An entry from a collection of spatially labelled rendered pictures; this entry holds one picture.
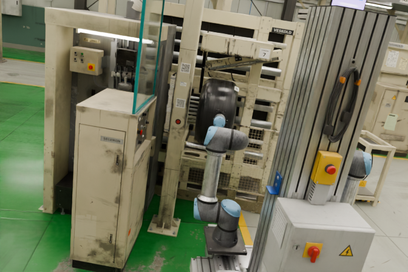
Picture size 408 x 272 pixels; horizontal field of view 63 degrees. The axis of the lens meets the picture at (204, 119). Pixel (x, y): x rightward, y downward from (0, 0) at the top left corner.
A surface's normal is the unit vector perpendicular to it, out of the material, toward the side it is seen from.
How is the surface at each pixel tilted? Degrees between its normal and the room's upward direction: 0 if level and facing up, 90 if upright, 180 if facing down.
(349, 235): 90
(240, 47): 90
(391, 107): 90
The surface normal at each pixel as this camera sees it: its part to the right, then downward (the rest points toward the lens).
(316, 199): 0.11, 0.31
